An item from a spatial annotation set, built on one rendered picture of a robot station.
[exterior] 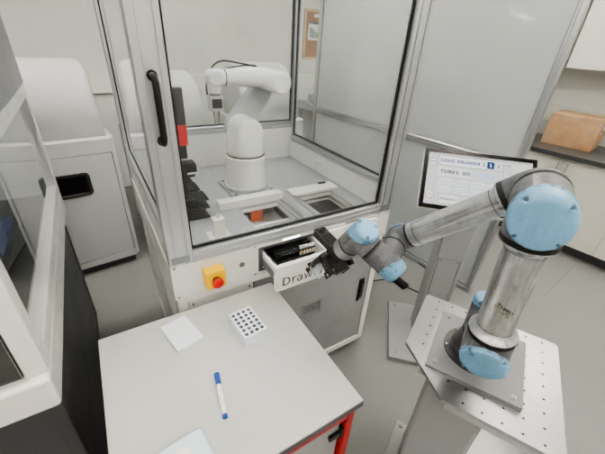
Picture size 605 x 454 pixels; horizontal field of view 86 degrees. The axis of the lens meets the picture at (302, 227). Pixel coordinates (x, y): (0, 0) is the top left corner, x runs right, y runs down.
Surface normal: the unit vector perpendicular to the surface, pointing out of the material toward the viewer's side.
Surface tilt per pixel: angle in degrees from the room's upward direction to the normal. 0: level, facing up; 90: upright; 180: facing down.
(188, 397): 0
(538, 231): 86
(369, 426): 0
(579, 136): 91
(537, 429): 0
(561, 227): 86
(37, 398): 90
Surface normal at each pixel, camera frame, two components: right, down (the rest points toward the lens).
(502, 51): -0.79, 0.26
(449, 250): -0.22, 0.47
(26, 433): 0.52, 0.45
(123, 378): 0.06, -0.87
